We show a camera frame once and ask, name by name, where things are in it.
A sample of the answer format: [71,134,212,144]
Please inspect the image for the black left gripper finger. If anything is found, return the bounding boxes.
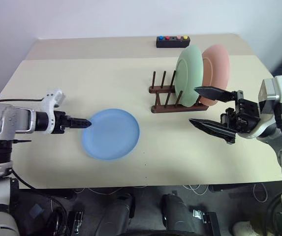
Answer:
[68,117,93,130]

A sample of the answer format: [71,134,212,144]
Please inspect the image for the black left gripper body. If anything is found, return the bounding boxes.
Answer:
[53,111,72,135]

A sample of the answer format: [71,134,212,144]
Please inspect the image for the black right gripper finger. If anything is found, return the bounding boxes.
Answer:
[188,118,237,145]
[194,86,238,103]

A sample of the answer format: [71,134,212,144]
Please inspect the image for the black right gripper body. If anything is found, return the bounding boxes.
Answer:
[219,90,261,135]

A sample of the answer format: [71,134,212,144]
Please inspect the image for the pink red plate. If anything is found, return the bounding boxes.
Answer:
[201,43,231,107]

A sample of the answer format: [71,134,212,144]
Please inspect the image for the green plate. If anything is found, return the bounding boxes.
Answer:
[174,45,204,108]

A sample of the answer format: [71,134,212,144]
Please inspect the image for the blue plate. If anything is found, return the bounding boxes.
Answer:
[82,108,141,162]

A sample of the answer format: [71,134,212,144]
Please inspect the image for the brown wooden dish rack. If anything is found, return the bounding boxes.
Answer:
[148,70,210,114]

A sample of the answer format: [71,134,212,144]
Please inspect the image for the black button box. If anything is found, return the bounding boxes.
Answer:
[156,35,190,49]

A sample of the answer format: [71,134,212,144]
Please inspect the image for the dark rounded leg shape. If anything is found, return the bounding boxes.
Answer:
[94,193,135,236]
[160,193,198,236]

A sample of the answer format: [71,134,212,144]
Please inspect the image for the white shoe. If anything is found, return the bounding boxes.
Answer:
[233,220,257,236]

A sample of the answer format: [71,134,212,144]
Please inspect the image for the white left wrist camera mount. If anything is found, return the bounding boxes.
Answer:
[41,88,65,135]

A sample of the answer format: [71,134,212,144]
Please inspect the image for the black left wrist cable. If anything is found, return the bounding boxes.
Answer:
[0,97,46,103]

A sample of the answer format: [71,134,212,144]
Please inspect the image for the black table frame bar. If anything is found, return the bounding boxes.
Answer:
[20,188,77,200]
[209,183,254,193]

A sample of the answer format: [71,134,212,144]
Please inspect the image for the white floor cable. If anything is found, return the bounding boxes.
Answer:
[183,183,209,197]
[252,183,272,203]

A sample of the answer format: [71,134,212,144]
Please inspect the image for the thin black body cable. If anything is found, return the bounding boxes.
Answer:
[9,168,38,190]

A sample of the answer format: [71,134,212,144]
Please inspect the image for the black metal bracket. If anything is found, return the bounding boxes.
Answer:
[192,208,221,236]
[68,210,84,234]

